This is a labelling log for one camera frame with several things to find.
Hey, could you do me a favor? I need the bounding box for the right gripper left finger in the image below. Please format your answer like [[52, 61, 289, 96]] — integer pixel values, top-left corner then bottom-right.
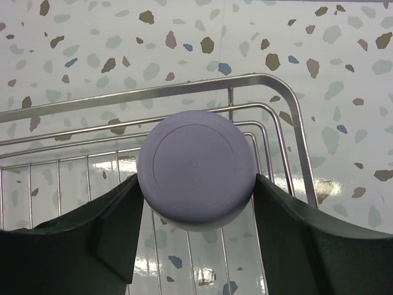
[[1, 175, 144, 294]]

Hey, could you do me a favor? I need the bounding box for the wire dish rack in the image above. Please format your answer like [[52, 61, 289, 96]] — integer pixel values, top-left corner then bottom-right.
[[1, 74, 317, 294]]

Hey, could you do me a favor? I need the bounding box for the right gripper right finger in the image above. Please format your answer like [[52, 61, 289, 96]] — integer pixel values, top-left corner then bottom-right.
[[254, 175, 392, 294]]

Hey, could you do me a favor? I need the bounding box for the lavender plastic cup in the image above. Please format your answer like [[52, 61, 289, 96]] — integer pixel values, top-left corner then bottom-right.
[[138, 111, 257, 232]]

